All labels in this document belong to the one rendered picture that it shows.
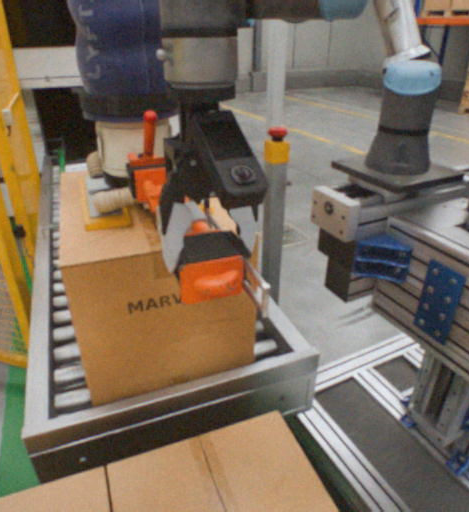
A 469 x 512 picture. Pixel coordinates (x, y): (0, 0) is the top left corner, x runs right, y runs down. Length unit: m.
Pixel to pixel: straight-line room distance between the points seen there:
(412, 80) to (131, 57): 0.58
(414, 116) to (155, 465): 0.92
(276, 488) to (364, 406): 0.69
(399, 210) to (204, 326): 0.53
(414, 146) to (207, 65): 0.69
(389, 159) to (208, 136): 0.66
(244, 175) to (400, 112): 0.67
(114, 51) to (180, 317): 0.56
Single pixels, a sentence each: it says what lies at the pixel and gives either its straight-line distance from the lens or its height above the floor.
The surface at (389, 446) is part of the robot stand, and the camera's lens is 1.46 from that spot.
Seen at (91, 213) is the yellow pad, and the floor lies 0.97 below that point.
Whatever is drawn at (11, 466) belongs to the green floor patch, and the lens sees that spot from 1.77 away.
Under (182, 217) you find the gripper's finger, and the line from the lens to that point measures 0.46.
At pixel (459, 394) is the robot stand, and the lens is 1.23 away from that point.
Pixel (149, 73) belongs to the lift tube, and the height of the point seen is 1.25.
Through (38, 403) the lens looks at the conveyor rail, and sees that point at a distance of 1.07.
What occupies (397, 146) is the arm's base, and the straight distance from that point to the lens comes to 1.02.
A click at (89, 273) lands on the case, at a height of 0.92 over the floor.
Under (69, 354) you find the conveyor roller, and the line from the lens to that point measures 1.25.
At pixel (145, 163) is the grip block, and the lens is 0.85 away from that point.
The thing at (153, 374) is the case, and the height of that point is 0.63.
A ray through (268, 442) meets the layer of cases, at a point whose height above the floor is 0.54.
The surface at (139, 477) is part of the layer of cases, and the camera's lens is 0.95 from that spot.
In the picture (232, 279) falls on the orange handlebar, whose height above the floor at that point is 1.08.
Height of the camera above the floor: 1.33
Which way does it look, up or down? 29 degrees down
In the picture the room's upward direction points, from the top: straight up
